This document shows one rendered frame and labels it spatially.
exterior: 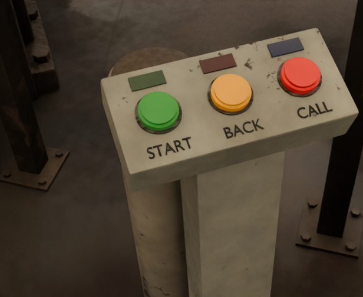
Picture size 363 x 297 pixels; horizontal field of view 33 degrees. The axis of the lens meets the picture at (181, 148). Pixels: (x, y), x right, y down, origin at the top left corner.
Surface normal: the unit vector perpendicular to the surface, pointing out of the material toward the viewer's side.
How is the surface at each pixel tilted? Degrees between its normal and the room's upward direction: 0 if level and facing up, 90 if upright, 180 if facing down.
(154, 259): 90
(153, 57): 0
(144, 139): 20
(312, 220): 0
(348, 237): 0
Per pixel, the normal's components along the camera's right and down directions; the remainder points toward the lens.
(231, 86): 0.06, -0.43
